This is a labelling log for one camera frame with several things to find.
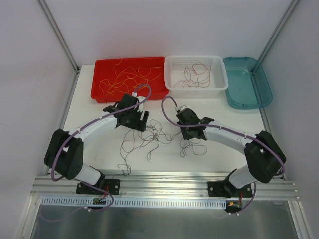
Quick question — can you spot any multicolour wire bundle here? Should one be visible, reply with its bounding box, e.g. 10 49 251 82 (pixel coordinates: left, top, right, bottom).
116 119 207 176

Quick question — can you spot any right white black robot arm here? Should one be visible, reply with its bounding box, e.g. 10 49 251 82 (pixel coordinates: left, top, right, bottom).
176 108 287 198

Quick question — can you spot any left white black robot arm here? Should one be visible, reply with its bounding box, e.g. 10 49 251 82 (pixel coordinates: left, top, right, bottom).
44 93 149 195

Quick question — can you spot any white perforated plastic basket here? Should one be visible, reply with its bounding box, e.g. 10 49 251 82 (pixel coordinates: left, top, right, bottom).
164 55 228 98

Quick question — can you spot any red plastic tray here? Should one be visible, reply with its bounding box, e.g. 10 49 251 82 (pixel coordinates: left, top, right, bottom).
91 56 169 103

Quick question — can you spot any teal transparent plastic tray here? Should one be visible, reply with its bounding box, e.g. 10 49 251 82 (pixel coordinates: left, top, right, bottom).
223 57 273 110

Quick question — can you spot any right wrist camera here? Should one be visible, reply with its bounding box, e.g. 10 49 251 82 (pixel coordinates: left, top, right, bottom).
174 104 189 113

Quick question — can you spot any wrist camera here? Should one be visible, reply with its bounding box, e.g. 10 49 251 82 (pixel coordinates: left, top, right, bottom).
174 104 189 113
132 92 145 112

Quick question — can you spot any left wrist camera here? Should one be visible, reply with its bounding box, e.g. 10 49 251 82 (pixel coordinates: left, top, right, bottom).
132 92 145 112

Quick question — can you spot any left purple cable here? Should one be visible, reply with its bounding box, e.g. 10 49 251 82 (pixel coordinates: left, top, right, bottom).
39 84 153 222

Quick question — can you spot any purple cable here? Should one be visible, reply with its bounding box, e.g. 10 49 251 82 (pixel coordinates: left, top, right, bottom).
39 84 153 222
161 96 286 220

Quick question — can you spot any aluminium extrusion rail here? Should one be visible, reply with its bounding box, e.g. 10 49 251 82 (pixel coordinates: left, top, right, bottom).
31 170 301 201

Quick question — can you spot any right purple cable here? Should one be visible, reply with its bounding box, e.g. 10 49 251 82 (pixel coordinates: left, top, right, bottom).
161 96 286 220

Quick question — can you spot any white slotted cable duct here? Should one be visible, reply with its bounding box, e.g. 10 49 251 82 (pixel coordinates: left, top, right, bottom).
41 196 226 210

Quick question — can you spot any right aluminium frame post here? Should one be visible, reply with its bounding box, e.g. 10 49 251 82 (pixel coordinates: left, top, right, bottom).
258 0 300 63

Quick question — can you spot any aluminium frame post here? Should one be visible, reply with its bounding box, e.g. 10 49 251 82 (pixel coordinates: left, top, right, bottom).
36 0 80 73
258 0 300 63

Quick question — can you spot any left aluminium frame post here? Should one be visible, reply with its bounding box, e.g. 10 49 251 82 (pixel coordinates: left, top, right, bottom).
36 0 80 73

